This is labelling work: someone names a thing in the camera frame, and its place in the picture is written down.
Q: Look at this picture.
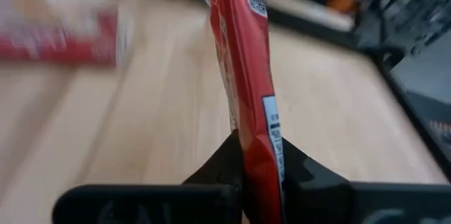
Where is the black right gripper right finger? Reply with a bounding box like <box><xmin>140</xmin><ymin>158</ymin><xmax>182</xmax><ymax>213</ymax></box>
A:
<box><xmin>280</xmin><ymin>137</ymin><xmax>451</xmax><ymax>224</ymax></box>

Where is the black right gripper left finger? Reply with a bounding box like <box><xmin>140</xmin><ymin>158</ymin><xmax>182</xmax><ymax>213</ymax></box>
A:
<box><xmin>52</xmin><ymin>129</ymin><xmax>245</xmax><ymax>224</ymax></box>

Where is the red popcorn bag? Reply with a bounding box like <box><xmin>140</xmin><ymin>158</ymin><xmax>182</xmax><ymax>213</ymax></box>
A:
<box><xmin>0</xmin><ymin>4</ymin><xmax>121</xmax><ymax>67</ymax></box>
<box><xmin>196</xmin><ymin>0</ymin><xmax>287</xmax><ymax>224</ymax></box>

